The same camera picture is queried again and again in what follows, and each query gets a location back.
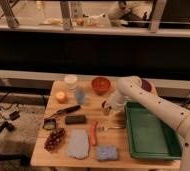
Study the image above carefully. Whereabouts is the blue grey cloth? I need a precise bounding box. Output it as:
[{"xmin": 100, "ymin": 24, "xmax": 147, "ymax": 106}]
[{"xmin": 68, "ymin": 129, "xmax": 89, "ymax": 159}]

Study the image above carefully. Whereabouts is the blue translucent cup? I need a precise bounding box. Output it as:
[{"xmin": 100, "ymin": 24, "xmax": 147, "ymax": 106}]
[{"xmin": 74, "ymin": 90, "xmax": 85, "ymax": 105}]

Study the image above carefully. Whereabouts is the orange bowl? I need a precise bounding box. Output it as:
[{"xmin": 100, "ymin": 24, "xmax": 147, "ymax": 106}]
[{"xmin": 91, "ymin": 77, "xmax": 111, "ymax": 95}]

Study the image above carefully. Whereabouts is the black striped cup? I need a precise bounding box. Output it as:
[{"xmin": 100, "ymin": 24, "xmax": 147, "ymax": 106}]
[{"xmin": 102, "ymin": 100, "xmax": 108, "ymax": 114}]

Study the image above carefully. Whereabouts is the black handled knife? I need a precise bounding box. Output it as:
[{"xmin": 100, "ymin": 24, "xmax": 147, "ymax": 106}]
[{"xmin": 49, "ymin": 105, "xmax": 81, "ymax": 118}]

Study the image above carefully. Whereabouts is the purple bowl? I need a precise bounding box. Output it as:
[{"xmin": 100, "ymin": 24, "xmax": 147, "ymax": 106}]
[{"xmin": 141, "ymin": 79, "xmax": 152, "ymax": 92}]

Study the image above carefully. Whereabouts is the orange carrot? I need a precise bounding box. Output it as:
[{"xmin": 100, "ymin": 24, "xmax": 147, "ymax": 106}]
[{"xmin": 89, "ymin": 122, "xmax": 98, "ymax": 146}]

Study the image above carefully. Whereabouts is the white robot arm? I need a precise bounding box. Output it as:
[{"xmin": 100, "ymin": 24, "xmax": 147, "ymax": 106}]
[{"xmin": 103, "ymin": 76, "xmax": 190, "ymax": 171}]

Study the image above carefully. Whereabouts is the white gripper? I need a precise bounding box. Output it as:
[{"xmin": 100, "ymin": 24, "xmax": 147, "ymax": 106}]
[{"xmin": 105, "ymin": 91, "xmax": 126, "ymax": 115}]

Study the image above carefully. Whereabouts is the blue sponge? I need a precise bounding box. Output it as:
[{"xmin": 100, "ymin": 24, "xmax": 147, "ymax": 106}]
[{"xmin": 96, "ymin": 146, "xmax": 118, "ymax": 161}]

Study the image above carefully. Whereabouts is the small black framed box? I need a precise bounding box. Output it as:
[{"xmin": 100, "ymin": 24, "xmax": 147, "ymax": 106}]
[{"xmin": 43, "ymin": 119, "xmax": 56, "ymax": 130}]

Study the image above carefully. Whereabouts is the green plastic tray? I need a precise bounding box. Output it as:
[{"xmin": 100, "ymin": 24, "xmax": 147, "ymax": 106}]
[{"xmin": 125, "ymin": 102, "xmax": 182, "ymax": 160}]

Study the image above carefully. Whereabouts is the metal fork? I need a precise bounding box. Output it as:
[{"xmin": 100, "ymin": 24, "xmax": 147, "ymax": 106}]
[{"xmin": 98, "ymin": 126, "xmax": 125, "ymax": 132}]

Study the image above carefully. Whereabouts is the orange fruit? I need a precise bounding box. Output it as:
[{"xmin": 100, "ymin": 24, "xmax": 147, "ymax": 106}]
[{"xmin": 55, "ymin": 91, "xmax": 67, "ymax": 103}]

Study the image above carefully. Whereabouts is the black rectangular block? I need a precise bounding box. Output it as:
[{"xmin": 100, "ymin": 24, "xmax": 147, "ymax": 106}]
[{"xmin": 65, "ymin": 115, "xmax": 86, "ymax": 124}]

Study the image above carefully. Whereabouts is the wooden table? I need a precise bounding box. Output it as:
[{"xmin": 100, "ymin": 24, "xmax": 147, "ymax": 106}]
[{"xmin": 31, "ymin": 81, "xmax": 180, "ymax": 169}]

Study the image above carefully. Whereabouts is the white cup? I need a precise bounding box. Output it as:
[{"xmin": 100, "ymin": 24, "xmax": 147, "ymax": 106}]
[{"xmin": 64, "ymin": 74, "xmax": 78, "ymax": 90}]

